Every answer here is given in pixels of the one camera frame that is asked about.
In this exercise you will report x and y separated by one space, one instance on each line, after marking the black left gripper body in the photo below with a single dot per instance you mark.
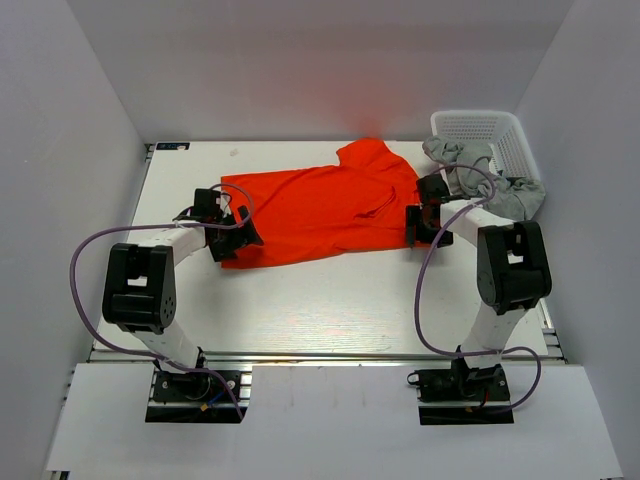
225 243

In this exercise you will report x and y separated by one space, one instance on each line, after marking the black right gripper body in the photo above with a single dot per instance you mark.
426 232

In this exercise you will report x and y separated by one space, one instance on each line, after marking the orange t-shirt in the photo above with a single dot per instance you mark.
357 205

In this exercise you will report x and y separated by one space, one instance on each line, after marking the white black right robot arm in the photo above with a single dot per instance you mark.
512 276

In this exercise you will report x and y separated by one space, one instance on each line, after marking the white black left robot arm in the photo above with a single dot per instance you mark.
140 293

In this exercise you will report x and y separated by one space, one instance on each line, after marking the grey t-shirt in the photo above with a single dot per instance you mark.
468 174

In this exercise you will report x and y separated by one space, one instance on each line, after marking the dark label sticker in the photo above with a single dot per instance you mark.
172 146

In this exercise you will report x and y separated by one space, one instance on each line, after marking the white plastic laundry basket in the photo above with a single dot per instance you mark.
502 131

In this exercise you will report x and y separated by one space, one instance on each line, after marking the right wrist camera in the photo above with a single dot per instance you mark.
432 188

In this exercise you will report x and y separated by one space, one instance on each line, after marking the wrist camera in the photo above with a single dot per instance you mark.
432 188
206 206

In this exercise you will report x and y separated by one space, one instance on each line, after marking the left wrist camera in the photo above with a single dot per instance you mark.
206 206

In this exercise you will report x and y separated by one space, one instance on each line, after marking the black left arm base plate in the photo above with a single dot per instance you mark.
180 398

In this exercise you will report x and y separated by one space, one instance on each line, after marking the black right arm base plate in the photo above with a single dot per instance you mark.
444 401

